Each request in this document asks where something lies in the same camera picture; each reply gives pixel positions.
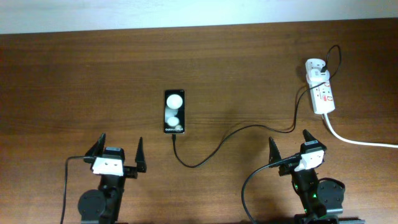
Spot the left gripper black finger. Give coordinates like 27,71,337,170
83,133,106,164
135,137,147,173

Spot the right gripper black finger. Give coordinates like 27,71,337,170
302,129,317,145
269,137,282,167

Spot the black usb charging cable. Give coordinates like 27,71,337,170
172,45,343,169

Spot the black smartphone with white circles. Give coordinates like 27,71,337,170
164,90,186,134

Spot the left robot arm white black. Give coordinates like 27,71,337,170
78,133,147,224

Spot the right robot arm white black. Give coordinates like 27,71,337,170
269,129,345,223

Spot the white power strip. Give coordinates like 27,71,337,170
305,58,335,114

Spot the white power strip cord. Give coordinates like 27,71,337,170
322,113,398,149

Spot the white usb wall charger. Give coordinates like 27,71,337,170
306,68,330,85

